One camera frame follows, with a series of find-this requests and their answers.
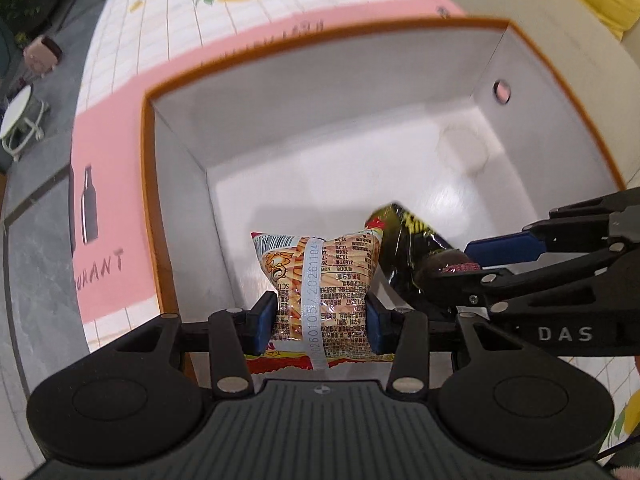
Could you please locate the orange fries snack bag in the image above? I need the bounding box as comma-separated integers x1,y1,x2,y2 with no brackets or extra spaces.
248,228,393,374

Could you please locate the black dark snack packet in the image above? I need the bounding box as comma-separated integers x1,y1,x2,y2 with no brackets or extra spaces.
364,203,482,318

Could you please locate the pink small heater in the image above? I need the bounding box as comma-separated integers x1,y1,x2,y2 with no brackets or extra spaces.
23,35,63,76

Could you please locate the white rolling stool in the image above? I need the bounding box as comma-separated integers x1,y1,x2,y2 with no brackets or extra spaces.
1,84,50,162

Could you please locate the checkered pink white tablecloth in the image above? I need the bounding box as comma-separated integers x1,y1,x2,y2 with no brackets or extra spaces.
69,0,640,456

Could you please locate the orange cardboard box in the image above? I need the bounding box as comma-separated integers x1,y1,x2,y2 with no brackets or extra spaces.
141,18,625,322

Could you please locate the beige sofa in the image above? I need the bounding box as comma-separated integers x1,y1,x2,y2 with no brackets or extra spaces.
454,0,639,186

